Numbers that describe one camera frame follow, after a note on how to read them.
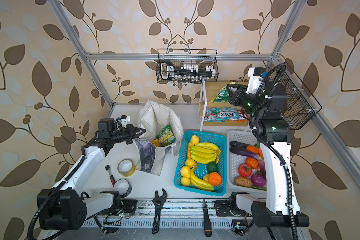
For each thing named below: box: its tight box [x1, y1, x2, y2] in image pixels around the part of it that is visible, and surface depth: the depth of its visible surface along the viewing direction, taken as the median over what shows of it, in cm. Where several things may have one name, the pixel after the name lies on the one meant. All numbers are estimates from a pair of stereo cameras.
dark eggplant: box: [229, 141, 252, 148], surface depth 95 cm
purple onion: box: [251, 173, 267, 188], surface depth 80 cm
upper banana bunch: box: [190, 142, 221, 164], surface depth 91 cm
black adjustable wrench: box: [151, 188, 168, 235], surface depth 77 cm
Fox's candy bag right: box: [234, 111, 250, 122], surface depth 91 cm
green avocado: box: [207, 161, 218, 174], surface depth 85 cm
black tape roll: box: [112, 178, 132, 198], surface depth 82 cm
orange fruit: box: [208, 171, 222, 187], surface depth 76 cm
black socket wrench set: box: [160, 59, 216, 81], surface depth 85 cm
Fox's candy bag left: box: [204, 107, 240, 123], surface depth 90 cm
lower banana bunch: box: [190, 168, 214, 191], surface depth 79 cm
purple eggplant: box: [229, 147, 265, 162], surface depth 86 cm
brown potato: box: [234, 176, 252, 188], surface depth 79 cm
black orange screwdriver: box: [202, 199, 212, 237], surface depth 71 cm
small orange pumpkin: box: [245, 157, 259, 169], surface depth 84 cm
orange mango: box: [187, 142, 194, 159], surface depth 93 cm
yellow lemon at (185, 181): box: [181, 177, 191, 187], surface depth 80 cm
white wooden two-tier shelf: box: [199, 78, 250, 131], surface depth 89 cm
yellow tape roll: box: [117, 158, 136, 177], surface depth 87 cm
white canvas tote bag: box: [132, 99, 184, 176], surface depth 86 cm
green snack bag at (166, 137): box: [155, 124, 176, 147], surface depth 93 cm
